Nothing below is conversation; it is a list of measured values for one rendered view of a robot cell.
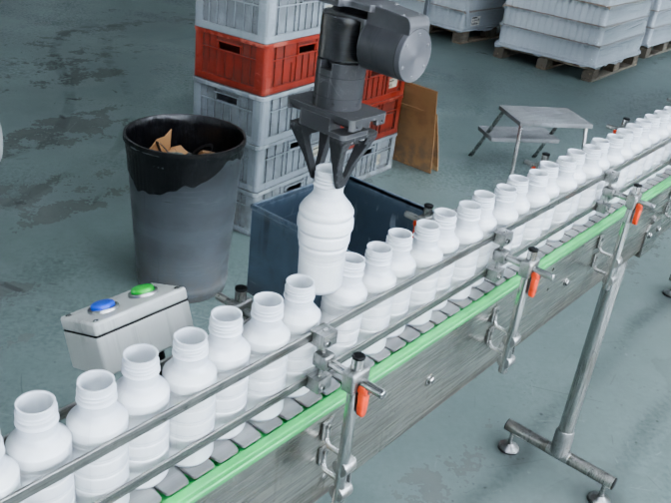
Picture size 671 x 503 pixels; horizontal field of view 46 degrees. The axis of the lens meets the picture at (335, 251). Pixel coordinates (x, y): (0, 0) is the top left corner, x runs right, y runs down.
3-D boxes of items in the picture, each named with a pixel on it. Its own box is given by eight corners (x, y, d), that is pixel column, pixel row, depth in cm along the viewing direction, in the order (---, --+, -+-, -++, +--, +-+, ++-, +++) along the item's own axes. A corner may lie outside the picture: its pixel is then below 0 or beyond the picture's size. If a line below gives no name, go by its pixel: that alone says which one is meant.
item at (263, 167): (255, 195, 351) (258, 148, 341) (188, 168, 370) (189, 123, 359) (332, 162, 397) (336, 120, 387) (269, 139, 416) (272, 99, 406)
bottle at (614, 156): (576, 202, 175) (595, 132, 168) (595, 200, 178) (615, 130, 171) (595, 214, 171) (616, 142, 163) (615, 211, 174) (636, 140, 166)
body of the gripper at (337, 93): (321, 103, 97) (328, 43, 94) (385, 127, 92) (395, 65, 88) (285, 111, 93) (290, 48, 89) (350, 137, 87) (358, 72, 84)
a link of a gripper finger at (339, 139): (328, 169, 100) (335, 97, 96) (370, 188, 96) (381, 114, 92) (291, 181, 95) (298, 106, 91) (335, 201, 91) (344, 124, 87)
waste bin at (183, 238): (174, 324, 292) (176, 165, 263) (102, 277, 317) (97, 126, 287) (261, 285, 324) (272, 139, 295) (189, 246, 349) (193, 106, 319)
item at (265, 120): (260, 148, 341) (263, 98, 330) (189, 123, 359) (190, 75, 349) (336, 119, 387) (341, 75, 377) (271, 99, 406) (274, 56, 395)
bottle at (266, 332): (256, 430, 97) (265, 318, 89) (226, 405, 101) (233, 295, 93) (292, 411, 101) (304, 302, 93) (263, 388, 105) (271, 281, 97)
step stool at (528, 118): (534, 156, 507) (549, 94, 488) (580, 195, 455) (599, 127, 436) (467, 155, 495) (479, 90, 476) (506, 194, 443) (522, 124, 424)
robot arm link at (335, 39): (345, -4, 90) (312, -1, 86) (393, 10, 86) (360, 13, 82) (338, 57, 93) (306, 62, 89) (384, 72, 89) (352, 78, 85)
